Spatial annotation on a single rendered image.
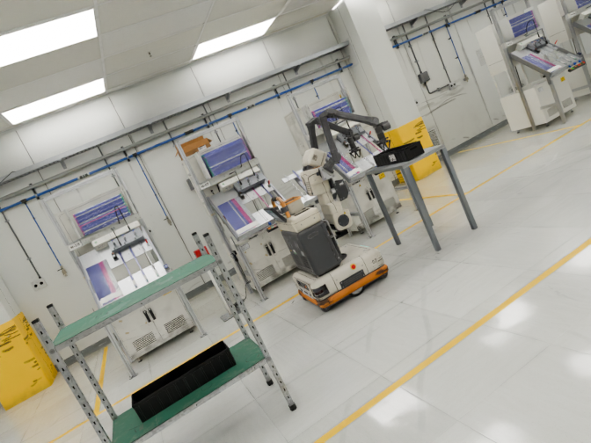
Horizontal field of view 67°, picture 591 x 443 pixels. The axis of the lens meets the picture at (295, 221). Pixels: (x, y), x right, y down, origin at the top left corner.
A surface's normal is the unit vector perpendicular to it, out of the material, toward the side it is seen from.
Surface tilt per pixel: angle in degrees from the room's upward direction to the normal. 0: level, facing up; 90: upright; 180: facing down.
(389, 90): 90
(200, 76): 90
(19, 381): 90
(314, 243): 90
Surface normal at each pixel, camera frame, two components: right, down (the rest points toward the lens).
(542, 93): 0.36, -0.01
